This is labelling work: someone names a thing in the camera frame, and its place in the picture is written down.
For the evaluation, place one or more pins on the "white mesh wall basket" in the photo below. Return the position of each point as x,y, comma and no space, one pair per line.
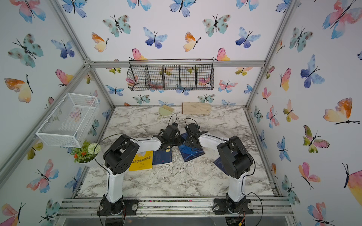
70,121

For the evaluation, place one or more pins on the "black wire wall basket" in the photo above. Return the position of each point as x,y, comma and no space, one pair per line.
171,75

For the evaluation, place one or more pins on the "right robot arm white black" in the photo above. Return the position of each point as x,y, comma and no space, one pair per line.
236,161

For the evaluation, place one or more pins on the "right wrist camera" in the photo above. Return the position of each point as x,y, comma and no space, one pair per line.
192,129

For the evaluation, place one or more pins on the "potted flowers white pot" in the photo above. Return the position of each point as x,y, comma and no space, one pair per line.
86,153

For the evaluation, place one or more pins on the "navy yellow-label book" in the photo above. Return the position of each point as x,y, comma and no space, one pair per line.
219,164

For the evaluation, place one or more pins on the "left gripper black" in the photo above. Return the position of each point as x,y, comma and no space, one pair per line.
180,141

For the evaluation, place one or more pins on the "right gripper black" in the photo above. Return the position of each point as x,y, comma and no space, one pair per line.
187,142

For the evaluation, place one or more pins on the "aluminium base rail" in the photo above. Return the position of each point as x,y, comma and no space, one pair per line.
148,207

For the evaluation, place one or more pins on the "yellow cover book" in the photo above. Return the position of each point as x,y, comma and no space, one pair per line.
142,161

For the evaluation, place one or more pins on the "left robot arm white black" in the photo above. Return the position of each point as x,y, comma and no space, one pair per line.
118,159

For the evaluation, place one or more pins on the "dark blue yellow-label book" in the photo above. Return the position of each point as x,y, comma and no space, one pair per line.
162,157

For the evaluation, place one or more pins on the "blue Little Prince book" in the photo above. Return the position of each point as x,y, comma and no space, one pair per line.
189,153

